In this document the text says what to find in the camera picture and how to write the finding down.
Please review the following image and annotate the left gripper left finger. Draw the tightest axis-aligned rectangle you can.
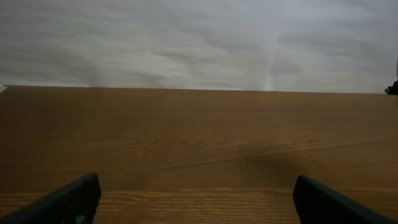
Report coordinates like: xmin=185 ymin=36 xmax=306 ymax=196
xmin=0 ymin=172 xmax=103 ymax=224

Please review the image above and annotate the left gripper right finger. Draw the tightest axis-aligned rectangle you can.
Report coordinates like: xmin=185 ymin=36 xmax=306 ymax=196
xmin=292 ymin=174 xmax=398 ymax=224

